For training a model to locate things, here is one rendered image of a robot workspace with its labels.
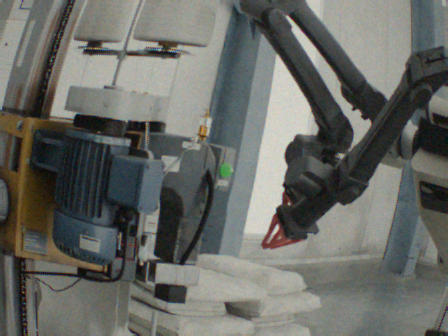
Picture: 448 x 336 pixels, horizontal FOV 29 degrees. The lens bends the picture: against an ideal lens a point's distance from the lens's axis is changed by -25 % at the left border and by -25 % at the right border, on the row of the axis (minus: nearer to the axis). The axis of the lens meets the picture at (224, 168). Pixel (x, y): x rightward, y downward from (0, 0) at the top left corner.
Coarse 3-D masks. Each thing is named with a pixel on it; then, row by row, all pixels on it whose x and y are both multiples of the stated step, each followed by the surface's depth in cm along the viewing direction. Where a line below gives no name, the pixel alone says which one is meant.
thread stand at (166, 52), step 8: (136, 16) 215; (128, 40) 215; (80, 48) 220; (88, 48) 218; (96, 48) 219; (104, 48) 221; (144, 48) 203; (152, 48) 202; (160, 48) 202; (168, 48) 204; (120, 56) 214; (128, 56) 215; (144, 56) 211; (152, 56) 209; (160, 56) 207; (168, 56) 206; (176, 56) 204; (120, 64) 215; (104, 88) 214; (112, 88) 213; (120, 88) 214
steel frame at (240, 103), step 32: (416, 0) 1058; (256, 32) 815; (416, 32) 1059; (224, 64) 825; (256, 64) 800; (224, 96) 831; (256, 96) 806; (224, 128) 828; (256, 128) 811; (256, 160) 818; (224, 192) 823; (224, 224) 806; (416, 224) 1040; (384, 256) 1067; (416, 256) 1058
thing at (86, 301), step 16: (64, 272) 252; (48, 288) 255; (80, 288) 247; (96, 288) 242; (112, 288) 238; (128, 288) 234; (48, 304) 250; (64, 304) 247; (80, 304) 245; (96, 304) 242; (112, 304) 238; (128, 304) 234; (48, 320) 248; (64, 320) 243; (80, 320) 241; (96, 320) 238; (112, 320) 237; (128, 320) 234
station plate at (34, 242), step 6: (30, 234) 200; (36, 234) 202; (42, 234) 204; (24, 240) 199; (30, 240) 201; (36, 240) 202; (42, 240) 204; (24, 246) 199; (30, 246) 201; (36, 246) 202; (42, 246) 204; (42, 252) 204
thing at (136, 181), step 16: (112, 160) 190; (128, 160) 189; (144, 160) 188; (160, 160) 195; (112, 176) 190; (128, 176) 189; (144, 176) 188; (160, 176) 196; (112, 192) 190; (128, 192) 189; (144, 192) 190; (128, 208) 192; (144, 208) 191
